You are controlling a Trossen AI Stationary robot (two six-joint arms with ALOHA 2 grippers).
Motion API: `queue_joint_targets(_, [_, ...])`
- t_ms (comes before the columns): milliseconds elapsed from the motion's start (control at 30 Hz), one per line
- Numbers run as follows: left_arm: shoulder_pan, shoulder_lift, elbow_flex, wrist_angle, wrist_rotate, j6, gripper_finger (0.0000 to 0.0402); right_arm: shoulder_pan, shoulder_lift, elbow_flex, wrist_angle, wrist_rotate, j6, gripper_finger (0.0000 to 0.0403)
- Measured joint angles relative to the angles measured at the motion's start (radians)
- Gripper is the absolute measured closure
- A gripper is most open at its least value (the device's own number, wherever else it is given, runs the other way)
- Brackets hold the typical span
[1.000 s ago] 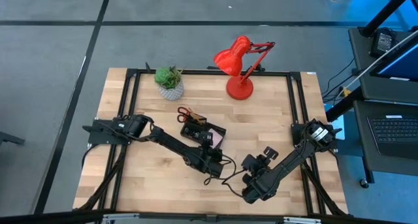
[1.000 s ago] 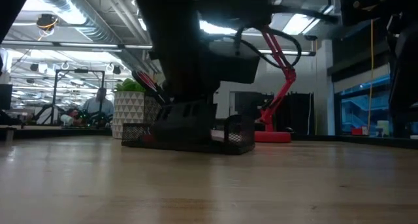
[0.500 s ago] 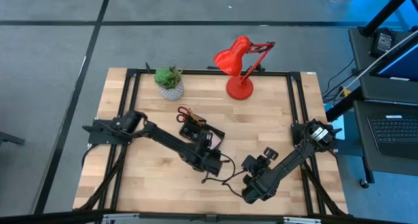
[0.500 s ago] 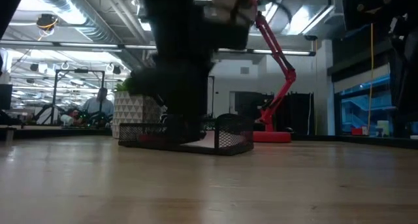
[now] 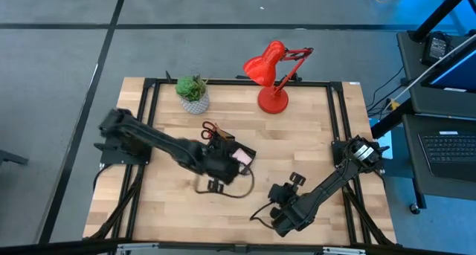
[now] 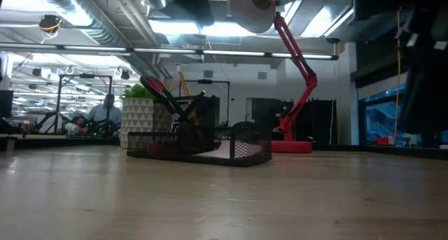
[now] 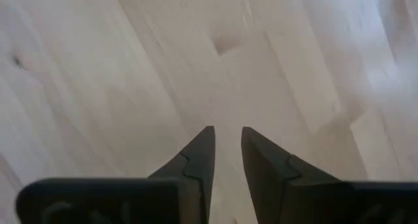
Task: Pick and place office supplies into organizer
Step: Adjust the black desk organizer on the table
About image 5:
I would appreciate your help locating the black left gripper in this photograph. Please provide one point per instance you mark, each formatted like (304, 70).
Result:
(223, 167)

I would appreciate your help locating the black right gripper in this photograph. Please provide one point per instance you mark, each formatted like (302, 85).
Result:
(281, 195)

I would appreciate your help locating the pink sticky note pad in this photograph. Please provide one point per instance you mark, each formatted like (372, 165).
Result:
(242, 156)

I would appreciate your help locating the black mesh desk organizer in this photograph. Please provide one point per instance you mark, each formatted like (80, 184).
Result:
(230, 139)

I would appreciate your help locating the red and black scissors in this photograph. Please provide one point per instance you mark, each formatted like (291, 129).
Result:
(213, 132)

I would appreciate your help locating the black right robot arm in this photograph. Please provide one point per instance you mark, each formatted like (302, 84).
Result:
(327, 184)

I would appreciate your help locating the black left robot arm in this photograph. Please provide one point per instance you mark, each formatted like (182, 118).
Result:
(148, 136)

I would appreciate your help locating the red desk lamp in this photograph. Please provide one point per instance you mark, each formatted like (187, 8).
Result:
(273, 100)

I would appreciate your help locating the potted green succulent plant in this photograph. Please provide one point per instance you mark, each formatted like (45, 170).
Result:
(195, 104)

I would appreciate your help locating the silver aluminium extrusion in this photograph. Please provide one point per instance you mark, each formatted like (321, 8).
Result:
(344, 251)
(137, 248)

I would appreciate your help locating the black caster wheel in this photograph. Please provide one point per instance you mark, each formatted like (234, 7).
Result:
(414, 208)

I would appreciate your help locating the black diagonal desk leg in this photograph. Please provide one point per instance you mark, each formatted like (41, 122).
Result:
(390, 121)

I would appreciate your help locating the black laptop desk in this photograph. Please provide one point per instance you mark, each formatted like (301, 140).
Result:
(439, 190)

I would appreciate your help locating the black laptop keyboard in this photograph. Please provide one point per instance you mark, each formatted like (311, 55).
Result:
(450, 147)

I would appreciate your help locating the black monitor desk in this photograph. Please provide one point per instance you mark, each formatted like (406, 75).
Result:
(427, 102)

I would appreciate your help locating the white rod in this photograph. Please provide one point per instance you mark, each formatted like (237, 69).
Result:
(427, 71)

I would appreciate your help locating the grey chair leg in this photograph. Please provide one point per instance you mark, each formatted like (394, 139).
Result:
(11, 157)

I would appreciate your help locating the black power adapter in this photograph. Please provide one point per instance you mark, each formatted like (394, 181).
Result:
(437, 48)

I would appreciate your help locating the black computer monitor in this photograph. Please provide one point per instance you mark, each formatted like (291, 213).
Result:
(461, 74)

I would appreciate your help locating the black diagonal stand pole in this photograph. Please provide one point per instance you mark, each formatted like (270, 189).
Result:
(439, 13)

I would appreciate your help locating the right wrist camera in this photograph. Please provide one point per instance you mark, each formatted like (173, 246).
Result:
(297, 178)

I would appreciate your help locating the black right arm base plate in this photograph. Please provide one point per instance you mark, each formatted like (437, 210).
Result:
(336, 151)

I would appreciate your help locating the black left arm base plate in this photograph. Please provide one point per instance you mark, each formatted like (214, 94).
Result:
(111, 157)

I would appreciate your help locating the black overhead frame bar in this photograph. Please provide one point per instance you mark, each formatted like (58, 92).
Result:
(74, 247)

